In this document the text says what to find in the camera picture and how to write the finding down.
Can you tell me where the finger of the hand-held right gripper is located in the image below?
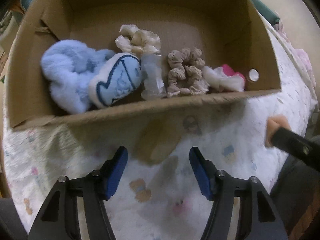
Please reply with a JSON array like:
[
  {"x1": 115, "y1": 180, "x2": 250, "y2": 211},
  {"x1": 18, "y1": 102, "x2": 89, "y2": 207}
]
[{"x1": 271, "y1": 127, "x2": 320, "y2": 173}]

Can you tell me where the olive green small cloth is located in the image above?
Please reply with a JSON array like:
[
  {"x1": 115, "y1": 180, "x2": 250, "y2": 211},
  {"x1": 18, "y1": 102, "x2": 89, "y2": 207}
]
[{"x1": 136, "y1": 124, "x2": 182, "y2": 164}]

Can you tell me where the person's grey clothing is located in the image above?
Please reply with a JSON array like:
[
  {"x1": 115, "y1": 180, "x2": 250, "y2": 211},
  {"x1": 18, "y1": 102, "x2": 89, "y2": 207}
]
[{"x1": 270, "y1": 135, "x2": 320, "y2": 240}]

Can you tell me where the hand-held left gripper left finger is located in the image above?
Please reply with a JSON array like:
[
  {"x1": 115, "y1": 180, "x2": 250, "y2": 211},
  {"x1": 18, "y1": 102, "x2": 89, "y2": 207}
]
[{"x1": 27, "y1": 146, "x2": 128, "y2": 240}]

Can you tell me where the light blue fluffy plush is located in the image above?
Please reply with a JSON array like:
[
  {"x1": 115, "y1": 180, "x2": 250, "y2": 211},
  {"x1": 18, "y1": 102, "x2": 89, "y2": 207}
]
[{"x1": 40, "y1": 39, "x2": 115, "y2": 114}]

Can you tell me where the white printed bed sheet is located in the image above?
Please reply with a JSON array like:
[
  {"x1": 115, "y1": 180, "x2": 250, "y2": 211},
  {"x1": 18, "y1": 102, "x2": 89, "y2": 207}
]
[{"x1": 2, "y1": 12, "x2": 318, "y2": 240}]

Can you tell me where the cream satin scrunchie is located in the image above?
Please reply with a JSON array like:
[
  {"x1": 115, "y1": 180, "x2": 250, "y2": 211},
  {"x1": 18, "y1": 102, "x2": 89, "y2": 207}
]
[{"x1": 115, "y1": 24, "x2": 162, "y2": 55}]

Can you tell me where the brown cardboard box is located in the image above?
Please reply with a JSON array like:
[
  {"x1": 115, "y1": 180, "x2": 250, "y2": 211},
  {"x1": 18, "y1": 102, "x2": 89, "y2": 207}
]
[{"x1": 5, "y1": 0, "x2": 283, "y2": 130}]

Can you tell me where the white and blue fish plush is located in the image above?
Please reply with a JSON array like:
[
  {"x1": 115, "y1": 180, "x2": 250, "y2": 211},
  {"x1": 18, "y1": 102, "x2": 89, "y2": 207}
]
[{"x1": 89, "y1": 52, "x2": 142, "y2": 109}]

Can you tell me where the white sock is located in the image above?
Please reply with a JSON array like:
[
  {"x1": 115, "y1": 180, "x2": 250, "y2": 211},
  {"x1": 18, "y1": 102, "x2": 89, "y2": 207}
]
[{"x1": 202, "y1": 65, "x2": 246, "y2": 92}]

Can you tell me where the small round silver lid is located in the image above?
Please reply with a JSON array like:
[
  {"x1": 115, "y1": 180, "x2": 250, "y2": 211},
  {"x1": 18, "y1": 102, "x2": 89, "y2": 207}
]
[{"x1": 248, "y1": 69, "x2": 260, "y2": 82}]

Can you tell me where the beige lace scrunchie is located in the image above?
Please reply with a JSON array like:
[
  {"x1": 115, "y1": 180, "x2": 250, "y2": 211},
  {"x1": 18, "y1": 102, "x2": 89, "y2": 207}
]
[
  {"x1": 167, "y1": 65, "x2": 210, "y2": 98},
  {"x1": 167, "y1": 47, "x2": 203, "y2": 67}
]

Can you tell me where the pink cloth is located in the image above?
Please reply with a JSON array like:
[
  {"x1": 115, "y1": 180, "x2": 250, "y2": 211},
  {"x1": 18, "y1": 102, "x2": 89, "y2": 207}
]
[{"x1": 272, "y1": 20, "x2": 318, "y2": 90}]

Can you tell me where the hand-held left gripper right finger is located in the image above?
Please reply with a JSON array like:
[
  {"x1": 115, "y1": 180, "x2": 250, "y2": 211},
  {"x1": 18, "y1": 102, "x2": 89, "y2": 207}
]
[{"x1": 189, "y1": 147, "x2": 288, "y2": 240}]

